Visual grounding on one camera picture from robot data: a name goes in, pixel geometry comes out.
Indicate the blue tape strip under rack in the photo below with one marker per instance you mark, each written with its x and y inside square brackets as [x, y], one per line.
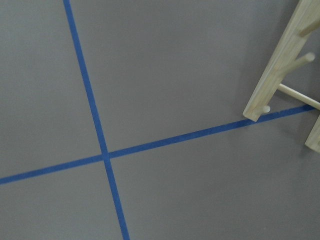
[155, 144]

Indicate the brown paper table cover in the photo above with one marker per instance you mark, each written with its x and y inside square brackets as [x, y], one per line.
[158, 69]

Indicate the blue tape strip near rack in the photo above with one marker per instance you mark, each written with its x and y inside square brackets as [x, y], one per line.
[96, 121]

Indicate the wooden dish rack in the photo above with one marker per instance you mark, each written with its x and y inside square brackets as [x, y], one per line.
[304, 20]

